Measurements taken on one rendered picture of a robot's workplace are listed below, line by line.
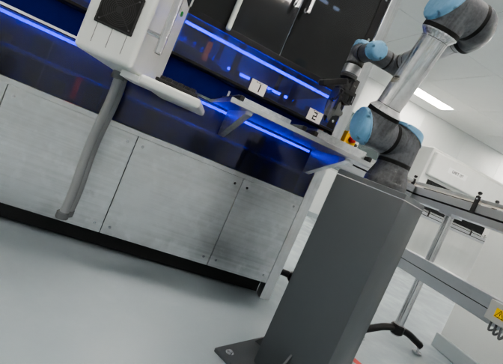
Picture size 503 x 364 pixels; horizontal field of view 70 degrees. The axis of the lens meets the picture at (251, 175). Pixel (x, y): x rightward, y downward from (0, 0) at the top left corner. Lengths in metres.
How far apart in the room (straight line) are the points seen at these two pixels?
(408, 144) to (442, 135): 7.47
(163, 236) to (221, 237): 0.29
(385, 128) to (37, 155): 1.42
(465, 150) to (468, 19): 8.06
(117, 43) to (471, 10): 1.04
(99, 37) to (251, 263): 1.32
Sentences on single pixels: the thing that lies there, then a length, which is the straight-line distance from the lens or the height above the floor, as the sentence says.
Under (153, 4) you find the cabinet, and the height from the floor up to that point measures 1.01.
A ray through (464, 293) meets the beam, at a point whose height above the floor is 0.49.
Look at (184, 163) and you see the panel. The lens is 1.78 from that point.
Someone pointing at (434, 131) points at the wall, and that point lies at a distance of 8.65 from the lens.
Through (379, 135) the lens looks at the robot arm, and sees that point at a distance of 1.27.
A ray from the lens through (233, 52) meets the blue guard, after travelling 1.82.
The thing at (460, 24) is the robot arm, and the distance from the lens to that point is 1.29.
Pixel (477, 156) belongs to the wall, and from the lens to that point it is 9.58.
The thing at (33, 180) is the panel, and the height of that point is 0.23.
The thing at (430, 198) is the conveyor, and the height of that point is 0.89.
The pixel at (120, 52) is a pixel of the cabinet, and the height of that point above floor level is 0.83.
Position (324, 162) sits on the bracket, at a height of 0.81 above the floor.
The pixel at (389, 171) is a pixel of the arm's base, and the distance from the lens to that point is 1.33.
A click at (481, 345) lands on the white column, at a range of 2.79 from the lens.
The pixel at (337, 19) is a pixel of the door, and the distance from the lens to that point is 2.05.
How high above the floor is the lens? 0.72
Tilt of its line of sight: 3 degrees down
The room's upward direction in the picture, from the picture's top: 23 degrees clockwise
